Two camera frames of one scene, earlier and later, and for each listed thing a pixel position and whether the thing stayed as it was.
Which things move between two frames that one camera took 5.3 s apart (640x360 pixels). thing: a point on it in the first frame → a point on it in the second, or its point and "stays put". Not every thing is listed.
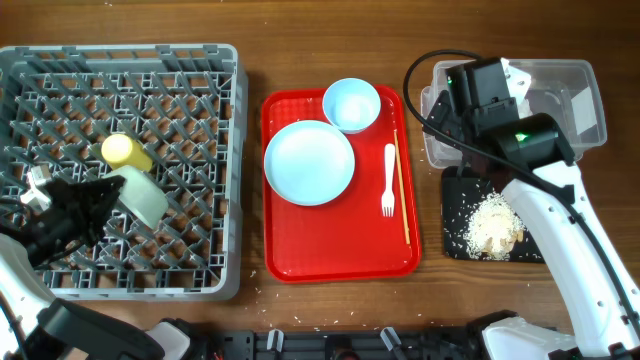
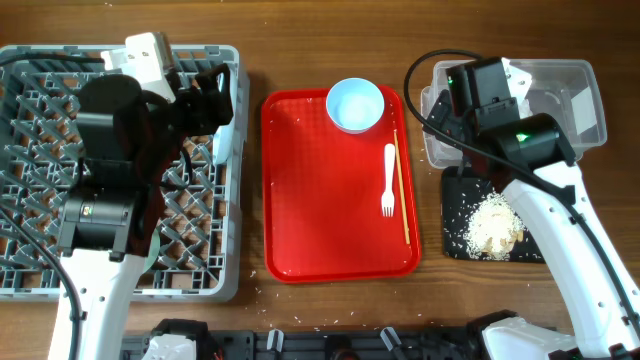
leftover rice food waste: (493, 229) stays put
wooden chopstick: (401, 190) stays put
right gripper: (440, 119) stays put
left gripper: (80, 199) → (204, 123)
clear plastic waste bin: (570, 90) stays put
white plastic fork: (388, 197) stays put
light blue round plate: (309, 163) → (223, 140)
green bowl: (142, 194) → (154, 251)
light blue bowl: (351, 105) stays put
